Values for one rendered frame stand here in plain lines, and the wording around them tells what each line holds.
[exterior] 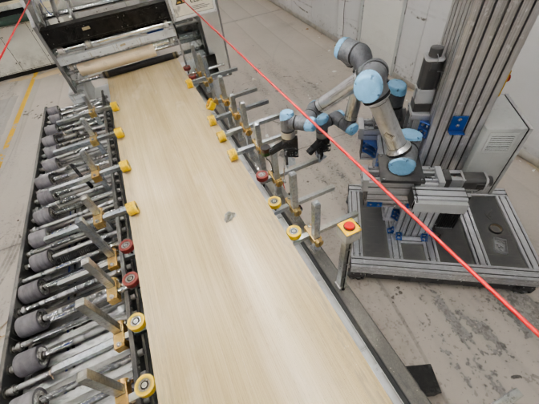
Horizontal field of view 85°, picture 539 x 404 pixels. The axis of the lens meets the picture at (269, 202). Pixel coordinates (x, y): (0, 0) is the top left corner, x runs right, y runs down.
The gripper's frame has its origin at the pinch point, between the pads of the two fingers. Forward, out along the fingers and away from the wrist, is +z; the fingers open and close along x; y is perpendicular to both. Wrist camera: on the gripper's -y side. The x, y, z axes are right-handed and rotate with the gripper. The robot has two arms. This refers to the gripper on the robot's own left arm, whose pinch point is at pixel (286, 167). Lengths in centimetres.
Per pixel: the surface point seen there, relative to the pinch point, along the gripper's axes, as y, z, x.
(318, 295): 9, 19, -75
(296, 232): 2.3, 15.0, -39.0
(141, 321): -71, 19, -82
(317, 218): 13.2, 4.4, -40.1
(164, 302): -63, 19, -74
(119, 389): -73, 21, -109
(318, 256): 14, 35, -41
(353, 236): 24, -12, -67
